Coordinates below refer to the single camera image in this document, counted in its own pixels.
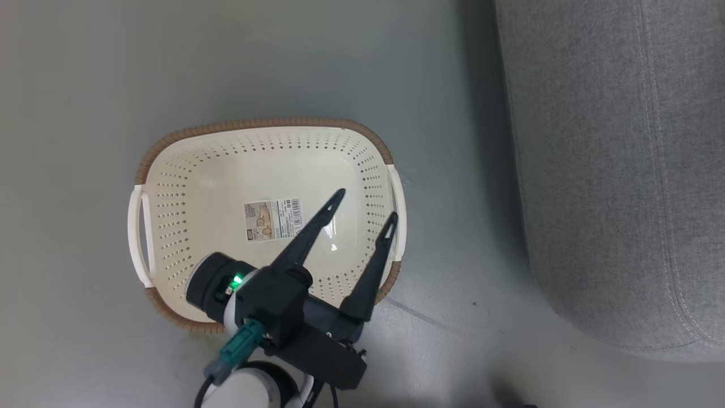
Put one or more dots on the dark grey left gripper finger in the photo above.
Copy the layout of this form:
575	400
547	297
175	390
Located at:
314	232
371	277

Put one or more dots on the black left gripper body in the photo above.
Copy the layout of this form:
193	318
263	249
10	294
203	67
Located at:
325	354

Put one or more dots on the cream perforated laundry basket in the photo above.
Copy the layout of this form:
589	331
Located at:
226	170

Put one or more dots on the paper product sticker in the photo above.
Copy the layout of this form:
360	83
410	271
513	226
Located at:
272	220

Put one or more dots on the grey fabric sofa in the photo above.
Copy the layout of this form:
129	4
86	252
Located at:
623	170

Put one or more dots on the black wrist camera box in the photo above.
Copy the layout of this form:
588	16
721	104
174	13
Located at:
272	300

